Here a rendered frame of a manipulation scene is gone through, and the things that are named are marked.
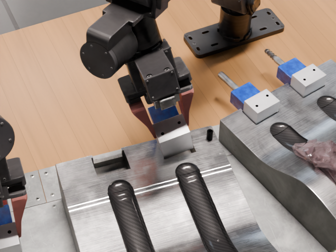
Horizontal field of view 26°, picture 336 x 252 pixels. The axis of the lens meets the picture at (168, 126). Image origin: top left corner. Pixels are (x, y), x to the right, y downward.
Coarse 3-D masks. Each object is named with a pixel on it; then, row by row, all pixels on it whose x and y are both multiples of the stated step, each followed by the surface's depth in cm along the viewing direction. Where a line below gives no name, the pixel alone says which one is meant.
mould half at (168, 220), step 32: (128, 160) 114; (160, 160) 114; (192, 160) 114; (224, 160) 114; (64, 192) 110; (96, 192) 110; (160, 192) 110; (224, 192) 110; (96, 224) 106; (160, 224) 107; (192, 224) 107; (224, 224) 107; (256, 224) 107
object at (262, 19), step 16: (224, 16) 141; (240, 16) 140; (256, 16) 149; (272, 16) 149; (192, 32) 146; (208, 32) 146; (224, 32) 144; (240, 32) 143; (256, 32) 146; (272, 32) 146; (192, 48) 143; (208, 48) 143; (224, 48) 143
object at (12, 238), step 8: (0, 208) 101; (8, 208) 101; (0, 216) 100; (8, 216) 100; (0, 224) 100; (8, 224) 98; (0, 232) 97; (8, 232) 98; (16, 232) 97; (0, 240) 97; (8, 240) 97; (16, 240) 97; (0, 248) 96; (8, 248) 96; (16, 248) 97
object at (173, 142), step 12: (168, 108) 114; (156, 120) 114; (168, 120) 112; (180, 120) 111; (156, 132) 111; (168, 132) 111; (180, 132) 110; (168, 144) 111; (180, 144) 113; (192, 144) 114; (168, 156) 114
